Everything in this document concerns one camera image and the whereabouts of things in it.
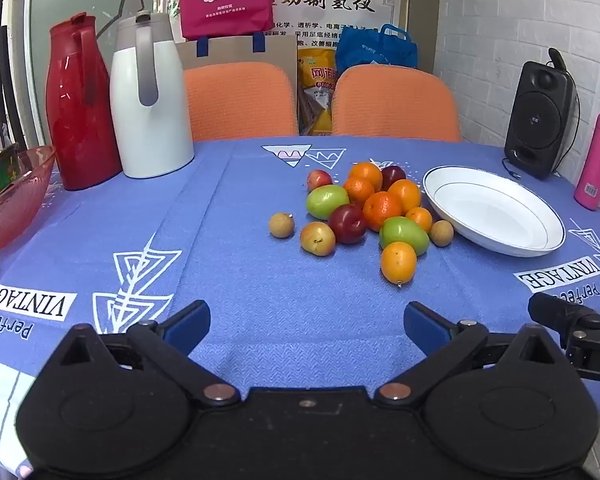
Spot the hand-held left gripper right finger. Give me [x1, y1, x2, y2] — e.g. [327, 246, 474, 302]
[377, 301, 561, 407]

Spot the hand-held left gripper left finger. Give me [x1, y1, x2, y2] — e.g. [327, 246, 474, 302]
[55, 301, 242, 407]

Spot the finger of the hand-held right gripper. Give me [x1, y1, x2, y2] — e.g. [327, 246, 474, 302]
[527, 291, 600, 349]

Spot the orange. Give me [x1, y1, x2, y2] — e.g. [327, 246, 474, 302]
[380, 241, 418, 286]
[349, 161, 384, 191]
[387, 179, 423, 215]

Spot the longan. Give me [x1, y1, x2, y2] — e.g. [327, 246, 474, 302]
[269, 212, 296, 239]
[428, 220, 455, 248]

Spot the green jujube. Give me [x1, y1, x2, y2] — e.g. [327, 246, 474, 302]
[378, 216, 431, 257]
[306, 185, 351, 221]

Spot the tangerine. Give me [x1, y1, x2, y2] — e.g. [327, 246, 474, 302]
[362, 191, 404, 232]
[405, 207, 434, 234]
[343, 177, 376, 209]

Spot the white plate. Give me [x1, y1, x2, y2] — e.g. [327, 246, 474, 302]
[422, 166, 566, 258]

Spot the dark red plum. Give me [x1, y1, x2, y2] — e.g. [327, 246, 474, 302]
[328, 204, 368, 245]
[380, 165, 408, 191]

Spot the red yellow nectarine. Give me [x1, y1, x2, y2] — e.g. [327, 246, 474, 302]
[307, 169, 334, 194]
[300, 221, 337, 257]

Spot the blue printed tablecloth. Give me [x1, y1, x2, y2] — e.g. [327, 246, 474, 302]
[0, 135, 600, 480]

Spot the pink bottle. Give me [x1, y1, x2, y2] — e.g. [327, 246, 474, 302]
[573, 109, 600, 211]

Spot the black speaker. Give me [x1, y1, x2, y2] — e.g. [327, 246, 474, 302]
[503, 61, 576, 180]

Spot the white thermos jug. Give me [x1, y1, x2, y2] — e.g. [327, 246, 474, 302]
[109, 9, 196, 180]

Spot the pink glass bowl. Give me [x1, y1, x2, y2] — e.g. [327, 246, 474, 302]
[0, 145, 57, 254]

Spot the orange chair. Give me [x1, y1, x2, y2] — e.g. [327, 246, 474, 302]
[182, 62, 300, 142]
[331, 65, 462, 143]

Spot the red thermos jug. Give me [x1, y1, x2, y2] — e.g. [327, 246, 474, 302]
[45, 12, 124, 192]

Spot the yellow snack packet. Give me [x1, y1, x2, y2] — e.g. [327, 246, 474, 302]
[297, 47, 342, 137]

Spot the brown paper bag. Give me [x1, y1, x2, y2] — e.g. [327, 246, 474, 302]
[175, 30, 301, 75]

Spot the blue plastic bag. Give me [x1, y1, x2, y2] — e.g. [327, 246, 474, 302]
[334, 24, 419, 81]

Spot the magenta tote bag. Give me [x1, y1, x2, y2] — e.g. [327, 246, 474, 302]
[178, 0, 275, 41]

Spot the thin black microphone cord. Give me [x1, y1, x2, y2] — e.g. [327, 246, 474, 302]
[550, 62, 581, 171]

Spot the calligraphy wall poster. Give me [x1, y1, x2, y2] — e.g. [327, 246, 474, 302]
[154, 0, 410, 69]

